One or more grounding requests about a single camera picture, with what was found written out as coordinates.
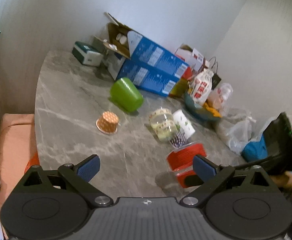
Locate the blue cardboard box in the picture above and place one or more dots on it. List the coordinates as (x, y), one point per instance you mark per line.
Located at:
(125, 43)
(149, 79)

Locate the blue shopping bag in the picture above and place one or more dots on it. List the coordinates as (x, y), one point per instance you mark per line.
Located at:
(256, 148)

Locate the orange seat cushion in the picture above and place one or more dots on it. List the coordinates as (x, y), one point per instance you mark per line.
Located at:
(17, 146)

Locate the white drawstring candy bag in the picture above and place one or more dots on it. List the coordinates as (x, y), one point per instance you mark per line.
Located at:
(201, 86)

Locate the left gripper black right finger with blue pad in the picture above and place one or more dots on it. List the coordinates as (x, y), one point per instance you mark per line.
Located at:
(214, 178)

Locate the green plastic cup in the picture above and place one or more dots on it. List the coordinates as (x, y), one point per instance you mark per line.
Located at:
(124, 92)

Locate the white red cardboard box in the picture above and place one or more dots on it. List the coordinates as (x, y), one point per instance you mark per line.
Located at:
(192, 57)

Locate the teal bowl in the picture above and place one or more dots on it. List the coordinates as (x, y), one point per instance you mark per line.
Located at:
(198, 111)

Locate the red yellow package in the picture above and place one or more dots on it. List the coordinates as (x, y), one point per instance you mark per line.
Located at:
(182, 85)

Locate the upper blue cardboard box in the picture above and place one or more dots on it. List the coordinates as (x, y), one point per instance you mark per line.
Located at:
(125, 43)

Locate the orange polka dot paper cup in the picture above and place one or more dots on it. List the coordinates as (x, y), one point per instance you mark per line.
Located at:
(108, 123)

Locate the black paper gift bag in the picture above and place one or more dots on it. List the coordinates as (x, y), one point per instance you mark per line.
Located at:
(214, 66)

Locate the clear cup yellow patterned bands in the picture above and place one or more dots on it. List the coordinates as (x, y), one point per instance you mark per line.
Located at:
(163, 124)

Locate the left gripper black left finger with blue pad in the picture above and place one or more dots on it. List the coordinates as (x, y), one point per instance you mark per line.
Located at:
(78, 177)

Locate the clear cup red bands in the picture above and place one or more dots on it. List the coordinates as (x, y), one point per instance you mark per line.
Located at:
(181, 163)

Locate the dark polka dot paper cup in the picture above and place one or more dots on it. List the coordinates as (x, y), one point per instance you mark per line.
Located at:
(178, 140)

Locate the green white tissue box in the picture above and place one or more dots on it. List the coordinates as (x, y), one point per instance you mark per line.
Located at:
(86, 54)

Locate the white paper cup green print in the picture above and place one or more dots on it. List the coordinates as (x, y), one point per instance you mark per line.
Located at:
(184, 123)

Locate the lower blue cardboard box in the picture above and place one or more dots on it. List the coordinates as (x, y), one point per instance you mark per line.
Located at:
(149, 79)

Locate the grey translucent plastic bag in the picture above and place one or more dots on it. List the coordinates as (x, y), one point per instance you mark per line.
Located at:
(235, 129)

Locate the clear plastic snack bag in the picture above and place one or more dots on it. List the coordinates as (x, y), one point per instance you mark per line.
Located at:
(218, 98)

